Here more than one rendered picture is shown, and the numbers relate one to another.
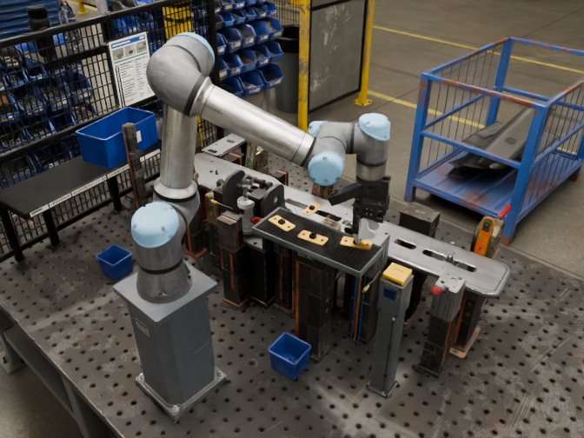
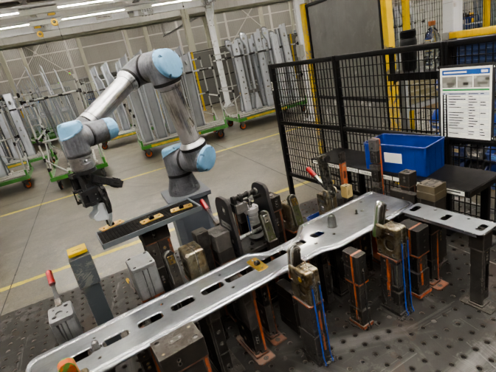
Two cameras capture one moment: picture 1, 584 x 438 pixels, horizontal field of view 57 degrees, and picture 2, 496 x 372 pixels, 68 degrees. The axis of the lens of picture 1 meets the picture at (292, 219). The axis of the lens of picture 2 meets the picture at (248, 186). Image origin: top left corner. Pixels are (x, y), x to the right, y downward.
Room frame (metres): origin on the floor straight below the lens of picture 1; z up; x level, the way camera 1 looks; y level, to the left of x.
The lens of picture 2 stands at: (2.20, -1.01, 1.67)
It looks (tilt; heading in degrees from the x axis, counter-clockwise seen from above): 20 degrees down; 118
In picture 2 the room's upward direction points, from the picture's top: 12 degrees counter-clockwise
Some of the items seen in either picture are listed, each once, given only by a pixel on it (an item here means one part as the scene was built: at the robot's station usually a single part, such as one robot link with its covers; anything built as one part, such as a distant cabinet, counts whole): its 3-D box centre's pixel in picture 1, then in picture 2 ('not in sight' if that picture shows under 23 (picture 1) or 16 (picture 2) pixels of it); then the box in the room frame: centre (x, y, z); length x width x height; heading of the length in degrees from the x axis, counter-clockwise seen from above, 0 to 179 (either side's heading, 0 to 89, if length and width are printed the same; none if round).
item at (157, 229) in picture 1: (157, 234); (176, 158); (1.15, 0.35, 1.27); 0.13 x 0.12 x 0.14; 172
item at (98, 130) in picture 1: (119, 136); (402, 153); (2.10, 0.73, 1.09); 0.30 x 0.17 x 0.13; 151
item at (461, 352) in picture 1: (471, 308); not in sight; (1.32, -0.59, 0.84); 0.18 x 0.06 x 0.29; 145
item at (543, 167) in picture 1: (507, 131); not in sight; (3.51, -1.51, 0.47); 1.20 x 0.80 x 0.95; 136
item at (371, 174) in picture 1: (370, 167); (83, 162); (1.20, -0.20, 1.43); 0.08 x 0.08 x 0.05
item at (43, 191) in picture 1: (107, 161); (388, 167); (2.03, 0.78, 1.01); 0.90 x 0.22 x 0.03; 145
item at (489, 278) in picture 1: (317, 210); (253, 269); (1.68, -0.09, 1.00); 1.38 x 0.22 x 0.02; 55
